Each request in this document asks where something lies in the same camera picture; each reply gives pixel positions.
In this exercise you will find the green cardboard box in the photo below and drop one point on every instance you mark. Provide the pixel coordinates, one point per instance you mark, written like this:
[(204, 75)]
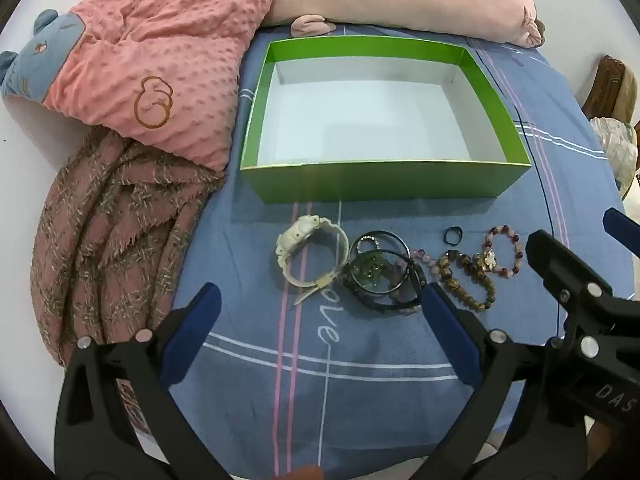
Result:
[(380, 182)]

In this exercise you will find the green gem brooch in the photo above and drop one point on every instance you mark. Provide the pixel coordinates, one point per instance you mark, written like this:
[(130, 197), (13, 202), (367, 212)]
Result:
[(372, 272)]

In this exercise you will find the brown pink woven scarf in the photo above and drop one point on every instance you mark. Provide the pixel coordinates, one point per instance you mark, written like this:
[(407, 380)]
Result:
[(100, 235)]

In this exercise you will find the blue striped bedsheet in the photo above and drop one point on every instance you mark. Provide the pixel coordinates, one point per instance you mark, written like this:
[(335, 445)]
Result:
[(350, 410)]

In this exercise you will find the white wrist watch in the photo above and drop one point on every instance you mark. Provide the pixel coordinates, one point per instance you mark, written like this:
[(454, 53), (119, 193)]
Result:
[(295, 240)]

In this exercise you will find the black wrist watch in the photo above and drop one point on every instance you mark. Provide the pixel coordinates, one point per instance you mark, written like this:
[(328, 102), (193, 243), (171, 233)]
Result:
[(417, 280)]

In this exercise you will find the grey metal bangle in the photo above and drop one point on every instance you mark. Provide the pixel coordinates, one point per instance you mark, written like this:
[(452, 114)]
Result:
[(380, 233)]

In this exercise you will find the gold pearl flower brooch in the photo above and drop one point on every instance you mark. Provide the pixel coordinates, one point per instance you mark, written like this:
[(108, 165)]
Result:
[(485, 260)]

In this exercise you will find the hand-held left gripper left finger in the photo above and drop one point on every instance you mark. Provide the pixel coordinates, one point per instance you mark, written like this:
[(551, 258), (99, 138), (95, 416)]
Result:
[(195, 325)]

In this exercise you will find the pink dotted baby blanket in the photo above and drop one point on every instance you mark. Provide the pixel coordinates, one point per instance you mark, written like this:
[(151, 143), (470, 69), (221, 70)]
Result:
[(165, 35)]

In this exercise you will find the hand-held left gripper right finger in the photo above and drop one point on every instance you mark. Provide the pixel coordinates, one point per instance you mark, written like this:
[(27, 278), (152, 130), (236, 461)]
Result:
[(450, 330)]

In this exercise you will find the white crumpled cloth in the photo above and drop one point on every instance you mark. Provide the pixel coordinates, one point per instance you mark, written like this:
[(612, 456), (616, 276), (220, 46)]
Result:
[(617, 150)]

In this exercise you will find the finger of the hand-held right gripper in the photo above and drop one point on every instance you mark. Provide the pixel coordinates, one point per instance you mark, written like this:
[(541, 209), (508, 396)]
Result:
[(622, 227), (555, 260)]

